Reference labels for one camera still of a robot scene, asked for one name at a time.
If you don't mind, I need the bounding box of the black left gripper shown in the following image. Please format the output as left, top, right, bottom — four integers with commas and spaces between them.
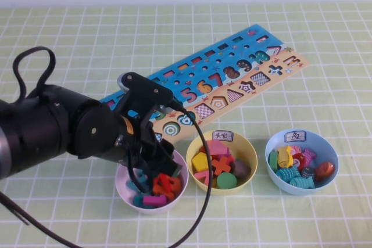
114, 113, 183, 194

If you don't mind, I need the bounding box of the yellow wooden hexagon piece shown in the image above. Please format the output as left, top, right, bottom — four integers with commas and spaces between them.
191, 152, 213, 173

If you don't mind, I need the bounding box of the lilac plastic bowl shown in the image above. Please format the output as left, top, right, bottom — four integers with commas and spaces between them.
115, 149, 189, 215

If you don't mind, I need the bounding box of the pink wooden angle piece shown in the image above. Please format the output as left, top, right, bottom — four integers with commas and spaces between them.
194, 170, 216, 186

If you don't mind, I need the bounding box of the orange wooden cross piece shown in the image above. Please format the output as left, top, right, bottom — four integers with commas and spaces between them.
211, 156, 232, 177

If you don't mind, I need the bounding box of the pink wooden trapezoid piece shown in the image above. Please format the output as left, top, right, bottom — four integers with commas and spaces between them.
206, 139, 231, 157

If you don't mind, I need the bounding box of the green wooden round piece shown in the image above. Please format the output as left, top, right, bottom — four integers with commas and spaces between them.
216, 172, 238, 190

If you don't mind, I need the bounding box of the paper label on yellow bowl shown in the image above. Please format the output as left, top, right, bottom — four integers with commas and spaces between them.
213, 131, 235, 142

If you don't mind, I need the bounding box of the mauve wooden shape piece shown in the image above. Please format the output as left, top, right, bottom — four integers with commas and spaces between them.
231, 159, 252, 179

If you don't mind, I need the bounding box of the yellow plastic bowl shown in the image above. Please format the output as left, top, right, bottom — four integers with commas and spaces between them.
185, 131, 259, 197

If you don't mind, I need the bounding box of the paper label on blue bowl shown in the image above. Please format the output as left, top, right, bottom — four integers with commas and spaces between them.
284, 130, 307, 143

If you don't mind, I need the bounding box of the light blue plastic bowl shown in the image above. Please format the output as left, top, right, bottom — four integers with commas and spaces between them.
264, 128, 339, 196

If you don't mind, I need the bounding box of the blue wooden number puzzle board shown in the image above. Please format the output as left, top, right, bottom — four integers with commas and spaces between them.
100, 24, 312, 145

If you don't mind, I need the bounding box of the red wooden number four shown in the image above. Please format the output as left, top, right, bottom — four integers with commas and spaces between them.
153, 173, 173, 195

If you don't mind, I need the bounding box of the orange wooden number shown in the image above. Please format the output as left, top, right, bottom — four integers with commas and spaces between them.
154, 175, 183, 200

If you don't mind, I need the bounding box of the teal wooden number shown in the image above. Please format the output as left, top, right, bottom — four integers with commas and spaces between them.
133, 192, 146, 209
126, 169, 149, 194

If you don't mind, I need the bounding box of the magenta wooden number one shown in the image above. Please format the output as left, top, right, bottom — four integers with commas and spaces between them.
142, 195, 167, 209

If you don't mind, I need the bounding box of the yellow wooden fish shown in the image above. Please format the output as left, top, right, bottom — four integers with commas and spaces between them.
277, 145, 293, 169

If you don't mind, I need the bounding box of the teal striped wooden fish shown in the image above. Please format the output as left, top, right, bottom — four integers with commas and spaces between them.
289, 175, 316, 190
276, 165, 301, 184

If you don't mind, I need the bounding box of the red wooden fish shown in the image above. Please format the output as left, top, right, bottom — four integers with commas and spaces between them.
291, 154, 306, 171

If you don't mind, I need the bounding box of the green checkered tablecloth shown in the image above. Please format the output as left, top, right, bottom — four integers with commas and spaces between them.
0, 1, 372, 248

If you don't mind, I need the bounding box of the dark blue wooden fish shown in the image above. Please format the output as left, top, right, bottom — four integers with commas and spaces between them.
301, 167, 316, 180

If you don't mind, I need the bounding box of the magenta wooden fish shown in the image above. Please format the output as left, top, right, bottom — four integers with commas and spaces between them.
302, 148, 317, 163

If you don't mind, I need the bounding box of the orange wooden fish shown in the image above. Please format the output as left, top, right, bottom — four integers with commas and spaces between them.
314, 161, 336, 182

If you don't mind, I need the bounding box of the black camera cable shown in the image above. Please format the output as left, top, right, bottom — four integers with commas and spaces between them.
0, 101, 213, 248

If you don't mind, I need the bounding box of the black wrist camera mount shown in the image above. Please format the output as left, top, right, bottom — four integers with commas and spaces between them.
117, 71, 174, 124

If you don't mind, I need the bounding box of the black looped wrist cable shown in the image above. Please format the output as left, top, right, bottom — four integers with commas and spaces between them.
12, 46, 57, 99

